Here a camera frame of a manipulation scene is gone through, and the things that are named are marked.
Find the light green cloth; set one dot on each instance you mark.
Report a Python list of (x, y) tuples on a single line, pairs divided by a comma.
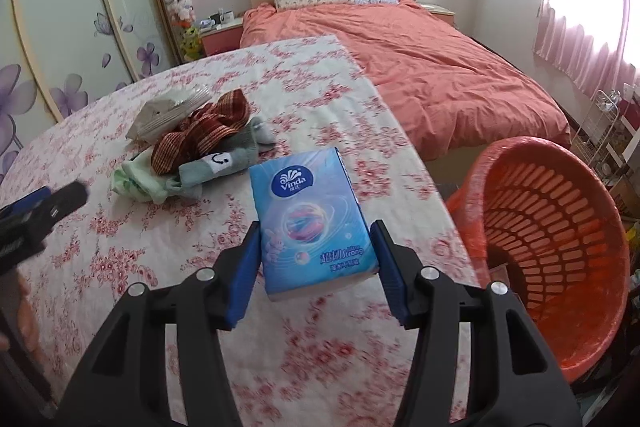
[(140, 179)]

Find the table with floral cloth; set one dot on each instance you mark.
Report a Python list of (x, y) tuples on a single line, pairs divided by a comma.
[(125, 257)]

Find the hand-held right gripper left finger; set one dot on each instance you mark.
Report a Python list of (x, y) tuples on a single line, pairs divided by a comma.
[(245, 277)]

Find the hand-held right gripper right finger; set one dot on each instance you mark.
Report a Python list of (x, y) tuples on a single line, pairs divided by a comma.
[(392, 277)]

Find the person's left hand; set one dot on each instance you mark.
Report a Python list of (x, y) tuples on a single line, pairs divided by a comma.
[(27, 322)]

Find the bed with salmon cover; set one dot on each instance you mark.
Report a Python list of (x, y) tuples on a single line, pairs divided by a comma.
[(425, 57)]

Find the pink curtain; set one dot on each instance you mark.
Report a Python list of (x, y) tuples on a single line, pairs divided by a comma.
[(575, 52)]

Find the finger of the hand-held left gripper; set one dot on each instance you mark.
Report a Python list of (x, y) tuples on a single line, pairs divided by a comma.
[(67, 202), (25, 204)]

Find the yellow plush toy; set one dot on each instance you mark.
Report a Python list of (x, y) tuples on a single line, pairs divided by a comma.
[(191, 44)]

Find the brown plaid cloth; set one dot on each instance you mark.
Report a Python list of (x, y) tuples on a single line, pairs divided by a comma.
[(200, 132)]

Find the wardrobe with flower print doors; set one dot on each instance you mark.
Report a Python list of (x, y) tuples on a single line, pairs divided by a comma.
[(60, 32)]

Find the grey green smiley sock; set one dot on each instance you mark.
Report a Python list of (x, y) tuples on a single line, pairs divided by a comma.
[(220, 162)]

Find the black white mug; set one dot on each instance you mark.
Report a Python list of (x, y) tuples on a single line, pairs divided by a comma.
[(227, 17)]

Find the blue tissue pack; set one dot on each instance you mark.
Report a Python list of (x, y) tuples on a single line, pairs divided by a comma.
[(310, 217)]

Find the orange plastic laundry basket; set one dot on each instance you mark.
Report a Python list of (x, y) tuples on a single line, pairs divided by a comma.
[(550, 217)]

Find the red box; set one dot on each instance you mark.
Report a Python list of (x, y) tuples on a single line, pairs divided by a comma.
[(630, 113)]

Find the pink nightstand with mug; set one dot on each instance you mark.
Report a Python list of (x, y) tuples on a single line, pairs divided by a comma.
[(220, 39)]

